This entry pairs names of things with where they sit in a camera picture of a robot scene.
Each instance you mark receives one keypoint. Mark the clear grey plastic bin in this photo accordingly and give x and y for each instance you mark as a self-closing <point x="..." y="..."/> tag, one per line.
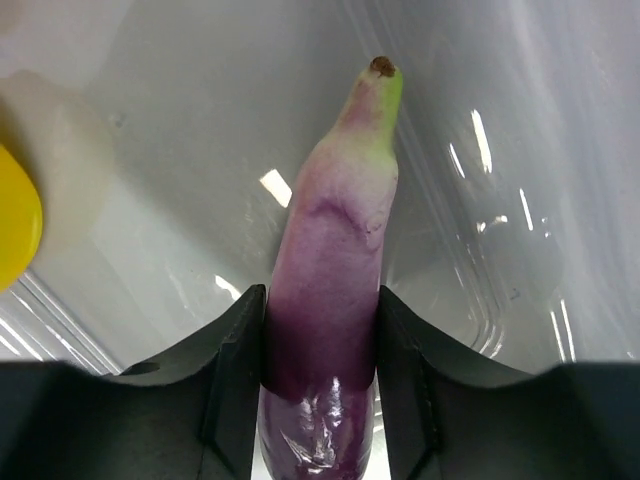
<point x="164" y="137"/>

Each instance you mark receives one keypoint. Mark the purple toy eggplant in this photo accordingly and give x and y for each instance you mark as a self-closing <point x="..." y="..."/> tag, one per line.
<point x="315" y="418"/>

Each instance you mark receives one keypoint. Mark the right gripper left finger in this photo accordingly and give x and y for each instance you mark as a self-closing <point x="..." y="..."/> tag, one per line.
<point x="188" y="412"/>

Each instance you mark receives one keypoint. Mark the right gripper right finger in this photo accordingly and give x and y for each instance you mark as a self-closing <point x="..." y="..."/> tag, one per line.
<point x="451" y="413"/>

